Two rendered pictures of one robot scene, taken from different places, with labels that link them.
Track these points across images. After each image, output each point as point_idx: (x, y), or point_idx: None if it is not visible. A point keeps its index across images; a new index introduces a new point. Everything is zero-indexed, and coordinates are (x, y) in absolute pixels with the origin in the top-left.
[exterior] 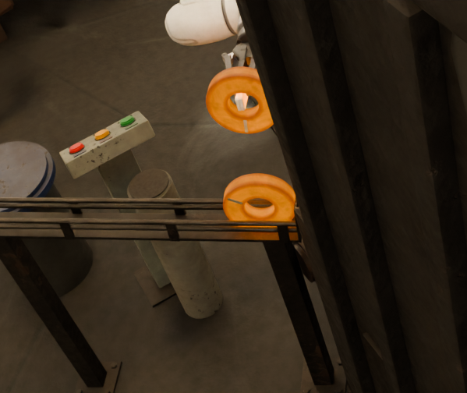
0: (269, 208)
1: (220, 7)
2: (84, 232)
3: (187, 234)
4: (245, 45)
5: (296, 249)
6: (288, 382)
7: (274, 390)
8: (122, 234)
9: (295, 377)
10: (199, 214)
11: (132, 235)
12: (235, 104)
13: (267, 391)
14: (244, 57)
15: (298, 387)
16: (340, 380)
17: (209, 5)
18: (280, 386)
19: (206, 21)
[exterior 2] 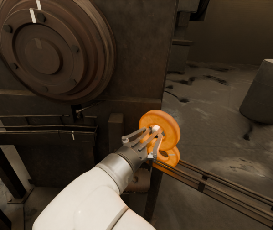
0: (159, 157)
1: (127, 212)
2: (263, 208)
3: (197, 177)
4: (138, 147)
5: (149, 175)
6: (159, 227)
7: (165, 227)
8: (235, 195)
9: (156, 227)
10: (189, 185)
11: (228, 190)
12: (162, 139)
13: (167, 229)
14: (144, 141)
15: (157, 222)
16: (143, 213)
17: (136, 226)
18: (162, 227)
19: (146, 222)
